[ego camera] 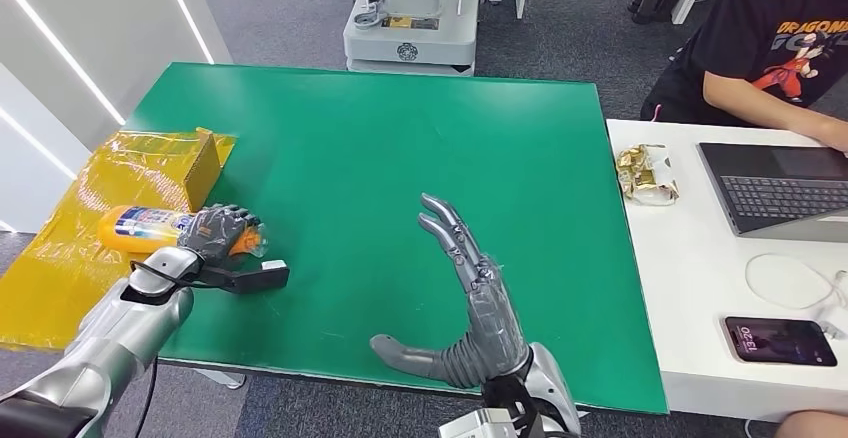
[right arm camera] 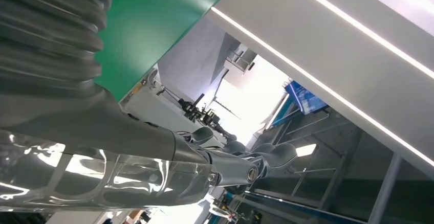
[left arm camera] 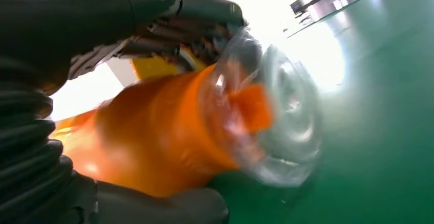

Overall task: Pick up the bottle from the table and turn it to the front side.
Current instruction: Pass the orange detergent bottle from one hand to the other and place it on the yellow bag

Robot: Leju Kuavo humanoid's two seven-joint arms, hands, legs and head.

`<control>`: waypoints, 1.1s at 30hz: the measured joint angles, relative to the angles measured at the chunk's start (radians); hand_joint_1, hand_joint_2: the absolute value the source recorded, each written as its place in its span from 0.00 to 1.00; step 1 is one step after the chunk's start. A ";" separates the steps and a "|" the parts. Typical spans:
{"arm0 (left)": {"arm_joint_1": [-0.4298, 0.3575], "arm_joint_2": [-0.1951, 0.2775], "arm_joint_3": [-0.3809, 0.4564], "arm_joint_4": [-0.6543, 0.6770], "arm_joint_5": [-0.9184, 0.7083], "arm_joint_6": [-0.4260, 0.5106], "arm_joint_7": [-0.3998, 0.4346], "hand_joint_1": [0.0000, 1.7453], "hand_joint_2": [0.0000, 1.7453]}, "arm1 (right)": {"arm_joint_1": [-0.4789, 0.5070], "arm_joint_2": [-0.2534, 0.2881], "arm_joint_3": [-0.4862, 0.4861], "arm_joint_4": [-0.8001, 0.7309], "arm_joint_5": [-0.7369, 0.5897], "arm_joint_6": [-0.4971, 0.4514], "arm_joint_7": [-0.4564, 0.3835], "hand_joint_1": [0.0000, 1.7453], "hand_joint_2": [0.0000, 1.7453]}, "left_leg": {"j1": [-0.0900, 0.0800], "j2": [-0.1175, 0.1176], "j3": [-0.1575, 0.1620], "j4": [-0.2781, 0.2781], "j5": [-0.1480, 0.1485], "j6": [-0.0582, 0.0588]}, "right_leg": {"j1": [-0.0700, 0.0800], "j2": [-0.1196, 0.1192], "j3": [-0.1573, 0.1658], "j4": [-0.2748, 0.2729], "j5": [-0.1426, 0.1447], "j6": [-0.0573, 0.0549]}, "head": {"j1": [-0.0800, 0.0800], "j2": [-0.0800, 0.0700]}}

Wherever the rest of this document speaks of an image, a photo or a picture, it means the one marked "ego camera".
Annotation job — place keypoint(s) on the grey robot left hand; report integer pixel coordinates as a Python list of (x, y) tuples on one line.
[(212, 233)]

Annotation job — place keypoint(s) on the black smartphone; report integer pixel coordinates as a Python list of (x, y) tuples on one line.
[(780, 342)]

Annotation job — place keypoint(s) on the grey robot base machine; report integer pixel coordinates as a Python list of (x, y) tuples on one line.
[(411, 37)]

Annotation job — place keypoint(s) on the person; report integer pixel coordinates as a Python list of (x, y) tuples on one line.
[(748, 18)]

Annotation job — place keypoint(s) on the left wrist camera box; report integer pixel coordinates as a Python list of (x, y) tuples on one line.
[(255, 279)]

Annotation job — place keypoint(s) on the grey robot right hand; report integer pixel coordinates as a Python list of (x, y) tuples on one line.
[(493, 329)]

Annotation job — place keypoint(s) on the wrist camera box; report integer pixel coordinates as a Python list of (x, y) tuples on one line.
[(474, 427), (255, 279)]

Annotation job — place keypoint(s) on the yellow taped cardboard box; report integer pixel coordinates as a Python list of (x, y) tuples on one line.
[(73, 289)]

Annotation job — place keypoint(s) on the grey laptop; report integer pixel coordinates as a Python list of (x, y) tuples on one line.
[(775, 190)]

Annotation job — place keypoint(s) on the person's knee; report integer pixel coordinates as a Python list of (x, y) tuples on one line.
[(818, 427)]

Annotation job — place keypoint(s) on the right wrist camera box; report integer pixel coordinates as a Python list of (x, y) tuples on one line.
[(474, 427)]

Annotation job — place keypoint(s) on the white charger adapter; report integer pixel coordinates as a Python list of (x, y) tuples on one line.
[(835, 329)]

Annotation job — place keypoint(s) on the orange plastic bottle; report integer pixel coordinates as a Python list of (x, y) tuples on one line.
[(132, 230)]

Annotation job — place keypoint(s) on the gold foil wrapper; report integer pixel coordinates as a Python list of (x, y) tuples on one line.
[(646, 175)]

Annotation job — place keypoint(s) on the person's forearm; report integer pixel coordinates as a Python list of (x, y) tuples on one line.
[(755, 100)]

